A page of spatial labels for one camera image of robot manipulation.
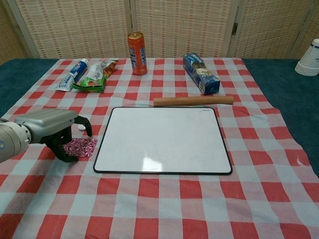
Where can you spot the left silver hand black fingers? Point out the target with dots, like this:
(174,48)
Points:
(49,124)

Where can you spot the small white cap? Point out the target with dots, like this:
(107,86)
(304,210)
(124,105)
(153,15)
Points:
(80,127)

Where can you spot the blue white toothpaste tube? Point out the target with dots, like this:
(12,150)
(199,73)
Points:
(72,74)

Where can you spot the green snack bag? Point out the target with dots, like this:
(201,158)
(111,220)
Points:
(96,74)

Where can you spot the woven bamboo folding screen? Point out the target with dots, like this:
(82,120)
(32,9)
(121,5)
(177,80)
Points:
(74,27)

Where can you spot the orange drink can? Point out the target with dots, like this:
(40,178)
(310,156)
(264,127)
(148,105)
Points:
(137,54)

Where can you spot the red white checkered tablecloth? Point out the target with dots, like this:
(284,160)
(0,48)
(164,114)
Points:
(159,204)

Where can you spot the wooden rolling pin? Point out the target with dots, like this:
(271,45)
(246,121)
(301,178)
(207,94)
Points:
(194,101)

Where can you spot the blue cookie package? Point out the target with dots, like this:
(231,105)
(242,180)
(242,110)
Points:
(202,73)

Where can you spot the metal screen hinge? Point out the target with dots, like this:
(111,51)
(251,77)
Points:
(234,28)

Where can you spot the white paper cup stack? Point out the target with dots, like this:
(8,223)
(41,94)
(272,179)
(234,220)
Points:
(309,62)

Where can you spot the white rectangular board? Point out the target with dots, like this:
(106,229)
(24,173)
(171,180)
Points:
(162,139)

